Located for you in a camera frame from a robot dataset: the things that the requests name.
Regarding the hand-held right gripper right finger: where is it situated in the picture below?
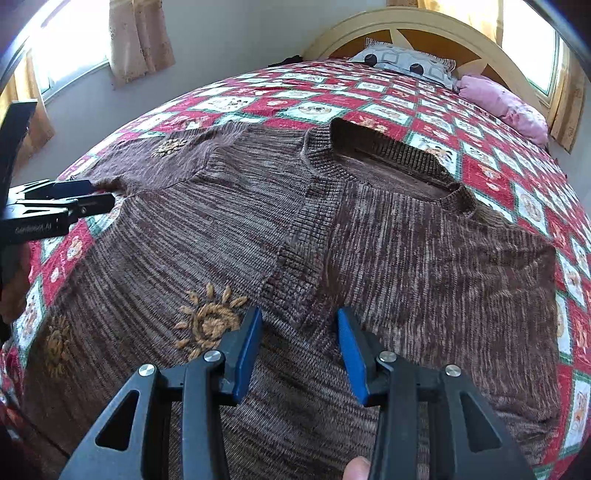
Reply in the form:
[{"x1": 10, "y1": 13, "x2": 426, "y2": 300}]
[{"x1": 337, "y1": 307, "x2": 539, "y2": 480}]

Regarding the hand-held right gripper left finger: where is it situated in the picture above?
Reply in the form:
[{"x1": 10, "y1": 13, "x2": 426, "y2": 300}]
[{"x1": 59, "y1": 307, "x2": 264, "y2": 480}]

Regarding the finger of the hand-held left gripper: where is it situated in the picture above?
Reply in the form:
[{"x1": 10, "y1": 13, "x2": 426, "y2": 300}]
[
  {"x1": 18, "y1": 193, "x2": 116, "y2": 221},
  {"x1": 9, "y1": 180, "x2": 96, "y2": 202}
]

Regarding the brown knit sweater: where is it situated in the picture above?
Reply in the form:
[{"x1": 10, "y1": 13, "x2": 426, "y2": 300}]
[{"x1": 21, "y1": 117, "x2": 561, "y2": 480}]

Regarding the person's right hand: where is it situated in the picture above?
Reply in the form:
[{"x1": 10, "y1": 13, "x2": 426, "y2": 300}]
[{"x1": 342, "y1": 456, "x2": 371, "y2": 480}]

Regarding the side window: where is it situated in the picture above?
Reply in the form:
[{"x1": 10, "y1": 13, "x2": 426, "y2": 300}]
[{"x1": 28, "y1": 0, "x2": 112, "y2": 97}]

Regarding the beige patterned curtain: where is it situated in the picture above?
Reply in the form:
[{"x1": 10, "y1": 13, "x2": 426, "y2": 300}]
[{"x1": 108, "y1": 0, "x2": 177, "y2": 86}]

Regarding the red patterned bedspread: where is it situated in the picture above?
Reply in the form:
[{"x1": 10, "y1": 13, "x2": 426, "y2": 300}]
[{"x1": 0, "y1": 58, "x2": 591, "y2": 480}]

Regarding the pink pillow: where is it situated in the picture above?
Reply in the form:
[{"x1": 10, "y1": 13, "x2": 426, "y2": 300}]
[{"x1": 457, "y1": 75, "x2": 550, "y2": 148}]

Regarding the grey patterned pillow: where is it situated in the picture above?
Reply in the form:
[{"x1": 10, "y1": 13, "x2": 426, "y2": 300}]
[{"x1": 348, "y1": 39, "x2": 458, "y2": 90}]

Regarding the tan curtain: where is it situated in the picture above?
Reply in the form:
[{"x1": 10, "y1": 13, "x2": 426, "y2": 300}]
[{"x1": 549, "y1": 46, "x2": 587, "y2": 154}]

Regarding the cream wooden headboard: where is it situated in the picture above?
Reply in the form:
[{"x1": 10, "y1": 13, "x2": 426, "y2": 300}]
[{"x1": 302, "y1": 7, "x2": 546, "y2": 116}]

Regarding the sheer yellow curtain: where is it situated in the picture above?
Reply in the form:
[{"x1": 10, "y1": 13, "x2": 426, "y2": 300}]
[{"x1": 388, "y1": 0, "x2": 504, "y2": 43}]

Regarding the window behind headboard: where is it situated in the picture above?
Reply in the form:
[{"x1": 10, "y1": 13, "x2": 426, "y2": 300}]
[{"x1": 501, "y1": 0, "x2": 561, "y2": 95}]

